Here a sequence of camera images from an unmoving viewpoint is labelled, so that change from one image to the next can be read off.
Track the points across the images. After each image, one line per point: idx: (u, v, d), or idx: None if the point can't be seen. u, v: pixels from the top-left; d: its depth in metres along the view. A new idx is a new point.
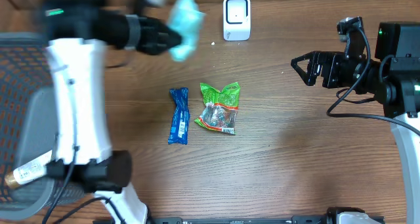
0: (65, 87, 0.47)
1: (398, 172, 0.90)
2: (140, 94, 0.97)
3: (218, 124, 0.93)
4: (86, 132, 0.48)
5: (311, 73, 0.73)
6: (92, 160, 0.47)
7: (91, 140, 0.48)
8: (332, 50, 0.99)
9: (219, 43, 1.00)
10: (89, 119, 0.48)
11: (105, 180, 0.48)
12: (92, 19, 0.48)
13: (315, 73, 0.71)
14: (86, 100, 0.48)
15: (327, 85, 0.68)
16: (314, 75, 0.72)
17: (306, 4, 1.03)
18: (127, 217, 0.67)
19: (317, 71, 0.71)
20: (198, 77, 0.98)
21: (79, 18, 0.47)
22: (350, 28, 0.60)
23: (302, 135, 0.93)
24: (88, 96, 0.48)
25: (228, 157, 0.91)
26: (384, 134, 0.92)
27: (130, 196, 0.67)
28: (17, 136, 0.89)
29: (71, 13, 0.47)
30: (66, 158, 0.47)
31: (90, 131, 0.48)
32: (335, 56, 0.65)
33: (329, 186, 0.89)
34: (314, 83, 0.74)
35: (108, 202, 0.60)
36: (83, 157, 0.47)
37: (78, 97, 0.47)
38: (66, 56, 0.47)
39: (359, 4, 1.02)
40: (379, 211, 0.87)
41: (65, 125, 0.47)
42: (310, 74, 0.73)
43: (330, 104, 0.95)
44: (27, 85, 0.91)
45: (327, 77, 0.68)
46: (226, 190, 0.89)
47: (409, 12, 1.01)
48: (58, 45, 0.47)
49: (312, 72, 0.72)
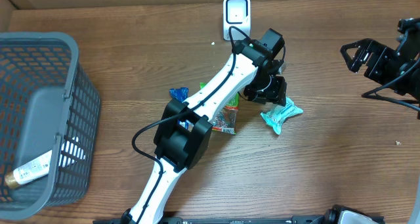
0: (226, 73, 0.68)
1: (398, 173, 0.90)
2: (140, 94, 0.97)
3: (217, 124, 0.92)
4: (214, 102, 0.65)
5: (357, 58, 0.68)
6: (204, 116, 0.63)
7: (212, 107, 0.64)
8: (332, 50, 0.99)
9: (219, 43, 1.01)
10: (221, 97, 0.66)
11: (196, 140, 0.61)
12: (267, 58, 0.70)
13: (361, 60, 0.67)
14: (228, 88, 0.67)
15: (369, 75, 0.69)
16: (359, 60, 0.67)
17: (306, 4, 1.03)
18: (152, 205, 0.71)
19: (363, 58, 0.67)
20: (199, 77, 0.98)
21: (258, 54, 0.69)
22: (411, 27, 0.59)
23: (302, 134, 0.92)
24: (231, 87, 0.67)
25: (228, 157, 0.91)
26: (384, 134, 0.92)
27: (168, 192, 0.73)
28: (17, 136, 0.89)
29: (257, 50, 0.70)
30: (191, 103, 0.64)
31: (216, 103, 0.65)
32: (386, 48, 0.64)
33: (329, 186, 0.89)
34: (357, 70, 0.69)
35: (159, 175, 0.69)
36: (201, 111, 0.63)
37: (228, 82, 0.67)
38: (239, 62, 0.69)
39: (359, 4, 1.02)
40: (380, 211, 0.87)
41: (209, 87, 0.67)
42: (355, 60, 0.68)
43: (330, 104, 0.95)
44: (27, 85, 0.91)
45: (371, 66, 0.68)
46: (226, 190, 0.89)
47: (409, 12, 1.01)
48: (241, 56, 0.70)
49: (359, 58, 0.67)
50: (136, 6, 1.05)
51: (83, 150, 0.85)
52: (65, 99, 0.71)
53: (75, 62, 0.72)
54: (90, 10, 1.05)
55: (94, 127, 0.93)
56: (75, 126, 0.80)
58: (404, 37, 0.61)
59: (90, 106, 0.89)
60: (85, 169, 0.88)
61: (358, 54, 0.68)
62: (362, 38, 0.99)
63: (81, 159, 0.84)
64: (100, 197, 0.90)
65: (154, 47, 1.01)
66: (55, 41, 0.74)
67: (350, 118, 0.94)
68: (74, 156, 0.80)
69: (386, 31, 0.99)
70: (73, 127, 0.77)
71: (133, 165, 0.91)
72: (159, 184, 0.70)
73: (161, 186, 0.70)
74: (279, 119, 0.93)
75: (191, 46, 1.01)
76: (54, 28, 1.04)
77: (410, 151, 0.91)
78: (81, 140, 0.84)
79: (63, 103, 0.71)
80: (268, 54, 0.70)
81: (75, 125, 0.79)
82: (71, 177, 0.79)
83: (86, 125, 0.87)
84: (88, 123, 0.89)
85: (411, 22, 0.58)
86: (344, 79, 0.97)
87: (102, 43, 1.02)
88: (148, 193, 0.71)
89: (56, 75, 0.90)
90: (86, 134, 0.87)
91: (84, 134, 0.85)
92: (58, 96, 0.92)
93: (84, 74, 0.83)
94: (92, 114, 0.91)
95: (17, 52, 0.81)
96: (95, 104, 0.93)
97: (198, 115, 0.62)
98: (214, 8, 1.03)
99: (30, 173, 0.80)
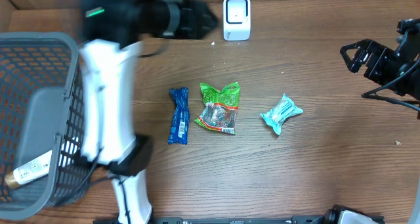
0: (95, 91, 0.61)
1: (398, 173, 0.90)
2: (140, 94, 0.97)
3: (217, 124, 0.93)
4: (110, 134, 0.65)
5: (357, 59, 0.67)
6: (113, 160, 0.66)
7: (114, 140, 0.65)
8: (332, 50, 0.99)
9: (219, 43, 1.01)
10: (115, 123, 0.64)
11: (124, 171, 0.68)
12: (121, 25, 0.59)
13: (361, 60, 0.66)
14: (114, 106, 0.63)
15: (368, 76, 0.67)
16: (359, 61, 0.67)
17: (306, 4, 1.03)
18: (132, 208, 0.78)
19: (363, 58, 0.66)
20: (198, 77, 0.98)
21: (120, 7, 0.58)
22: (410, 27, 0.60)
23: (302, 135, 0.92)
24: (115, 98, 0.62)
25: (228, 157, 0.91)
26: (384, 135, 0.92)
27: (140, 192, 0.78)
28: (17, 136, 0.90)
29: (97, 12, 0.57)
30: (92, 154, 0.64)
31: (113, 134, 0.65)
32: (386, 49, 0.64)
33: (329, 186, 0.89)
34: (356, 71, 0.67)
35: (121, 186, 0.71)
36: (106, 156, 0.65)
37: (110, 101, 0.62)
38: (98, 60, 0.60)
39: (359, 4, 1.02)
40: (380, 211, 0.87)
41: (94, 123, 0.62)
42: (354, 60, 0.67)
43: (330, 104, 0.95)
44: (27, 85, 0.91)
45: (371, 67, 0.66)
46: (226, 190, 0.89)
47: (409, 12, 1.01)
48: (94, 49, 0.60)
49: (358, 58, 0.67)
50: None
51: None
52: None
53: None
54: None
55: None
56: None
58: (403, 38, 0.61)
59: None
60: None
61: (358, 54, 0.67)
62: (362, 38, 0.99)
63: None
64: (100, 197, 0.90)
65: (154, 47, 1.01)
66: (54, 41, 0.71)
67: (350, 118, 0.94)
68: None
69: (386, 31, 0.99)
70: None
71: None
72: (126, 192, 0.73)
73: (127, 194, 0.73)
74: (279, 119, 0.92)
75: (191, 46, 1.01)
76: (54, 28, 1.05)
77: (410, 151, 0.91)
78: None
79: None
80: (113, 14, 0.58)
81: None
82: None
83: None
84: None
85: (411, 24, 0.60)
86: (344, 79, 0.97)
87: None
88: (123, 203, 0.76)
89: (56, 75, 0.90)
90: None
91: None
92: (59, 96, 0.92)
93: None
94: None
95: (17, 52, 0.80)
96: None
97: (106, 161, 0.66)
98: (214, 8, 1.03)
99: (30, 173, 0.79)
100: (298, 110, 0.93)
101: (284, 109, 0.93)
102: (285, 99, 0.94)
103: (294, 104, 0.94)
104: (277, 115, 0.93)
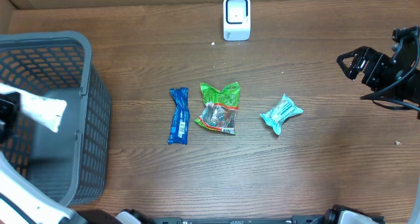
0: None
1: (398, 173, 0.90)
2: (140, 94, 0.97)
3: (217, 124, 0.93)
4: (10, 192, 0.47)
5: (354, 66, 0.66)
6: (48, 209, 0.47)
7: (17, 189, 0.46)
8: (332, 50, 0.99)
9: (220, 43, 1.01)
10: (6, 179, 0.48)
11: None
12: None
13: (357, 67, 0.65)
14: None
15: (366, 82, 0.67)
16: (356, 68, 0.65)
17: (306, 4, 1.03)
18: None
19: (361, 66, 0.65)
20: (199, 77, 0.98)
21: None
22: (405, 35, 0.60)
23: (302, 135, 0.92)
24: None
25: (228, 157, 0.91)
26: (383, 134, 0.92)
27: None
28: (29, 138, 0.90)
29: None
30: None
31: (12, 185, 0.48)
32: (383, 56, 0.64)
33: (329, 186, 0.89)
34: (354, 78, 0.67)
35: None
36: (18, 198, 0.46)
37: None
38: None
39: (359, 4, 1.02)
40: (379, 211, 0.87)
41: None
42: (351, 67, 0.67)
43: (329, 104, 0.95)
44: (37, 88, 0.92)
45: (367, 73, 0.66)
46: (226, 190, 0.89)
47: (409, 12, 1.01)
48: None
49: (356, 66, 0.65)
50: (137, 6, 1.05)
51: (100, 147, 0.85)
52: (83, 97, 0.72)
53: (89, 61, 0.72)
54: (90, 10, 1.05)
55: (107, 126, 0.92)
56: (92, 124, 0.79)
58: (398, 46, 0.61)
59: (103, 104, 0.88)
60: (102, 167, 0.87)
61: (354, 61, 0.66)
62: (361, 38, 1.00)
63: (98, 157, 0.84)
64: (100, 197, 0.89)
65: (154, 47, 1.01)
66: (66, 40, 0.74)
67: (349, 117, 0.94)
68: (92, 154, 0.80)
69: (386, 31, 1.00)
70: (89, 124, 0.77)
71: (132, 165, 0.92)
72: None
73: None
74: (279, 119, 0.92)
75: (191, 45, 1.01)
76: (54, 28, 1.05)
77: (409, 151, 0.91)
78: (97, 138, 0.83)
79: (81, 100, 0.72)
80: None
81: (91, 122, 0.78)
82: (90, 174, 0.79)
83: (100, 123, 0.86)
84: (102, 121, 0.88)
85: (407, 31, 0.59)
86: (344, 80, 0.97)
87: (102, 43, 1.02)
88: None
89: (65, 77, 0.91)
90: (100, 131, 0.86)
91: (99, 132, 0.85)
92: (69, 98, 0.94)
93: (96, 73, 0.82)
94: (105, 112, 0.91)
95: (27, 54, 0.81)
96: (107, 102, 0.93)
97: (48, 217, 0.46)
98: (214, 8, 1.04)
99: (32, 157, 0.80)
100: (298, 108, 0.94)
101: (284, 109, 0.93)
102: (286, 98, 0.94)
103: (293, 104, 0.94)
104: (277, 115, 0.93)
